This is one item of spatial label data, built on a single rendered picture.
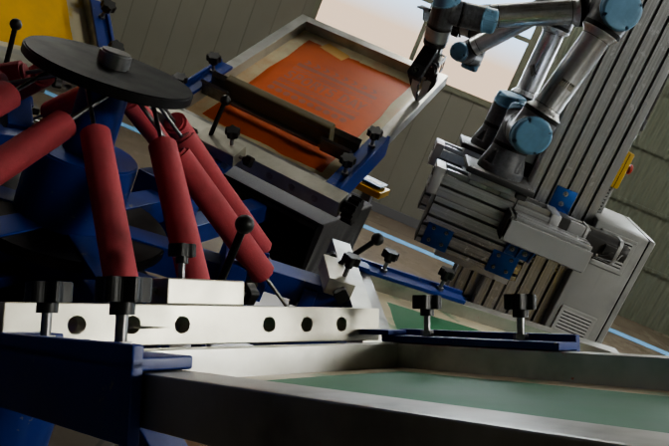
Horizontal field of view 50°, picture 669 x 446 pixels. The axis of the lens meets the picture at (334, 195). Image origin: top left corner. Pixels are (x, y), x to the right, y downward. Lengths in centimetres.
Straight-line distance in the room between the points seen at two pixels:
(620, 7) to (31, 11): 164
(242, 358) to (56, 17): 153
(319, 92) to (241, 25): 401
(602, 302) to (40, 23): 198
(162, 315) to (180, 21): 561
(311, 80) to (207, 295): 145
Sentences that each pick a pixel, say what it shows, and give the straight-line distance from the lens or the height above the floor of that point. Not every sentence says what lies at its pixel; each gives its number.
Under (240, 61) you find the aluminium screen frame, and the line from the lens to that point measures 236.
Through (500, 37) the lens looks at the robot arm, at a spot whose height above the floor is 166.
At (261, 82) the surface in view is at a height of 125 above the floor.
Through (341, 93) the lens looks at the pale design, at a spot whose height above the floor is 131.
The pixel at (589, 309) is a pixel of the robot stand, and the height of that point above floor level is 93.
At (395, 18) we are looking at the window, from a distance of 608.
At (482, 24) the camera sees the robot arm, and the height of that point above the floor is 166.
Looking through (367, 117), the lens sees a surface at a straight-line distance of 225.
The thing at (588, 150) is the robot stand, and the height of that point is 142.
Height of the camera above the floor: 159
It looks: 15 degrees down
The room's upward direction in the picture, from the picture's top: 22 degrees clockwise
